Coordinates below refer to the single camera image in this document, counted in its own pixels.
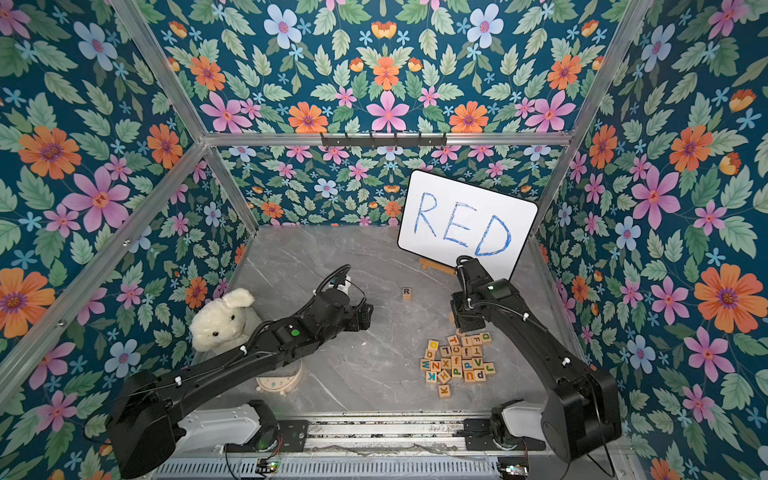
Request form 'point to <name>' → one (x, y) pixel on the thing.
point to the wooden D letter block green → (486, 337)
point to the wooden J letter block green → (489, 368)
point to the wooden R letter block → (407, 294)
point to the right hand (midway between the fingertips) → (455, 306)
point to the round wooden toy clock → (282, 379)
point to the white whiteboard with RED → (446, 219)
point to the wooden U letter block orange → (470, 375)
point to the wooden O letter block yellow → (433, 345)
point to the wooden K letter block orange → (444, 390)
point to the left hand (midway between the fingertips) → (367, 307)
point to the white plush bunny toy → (225, 324)
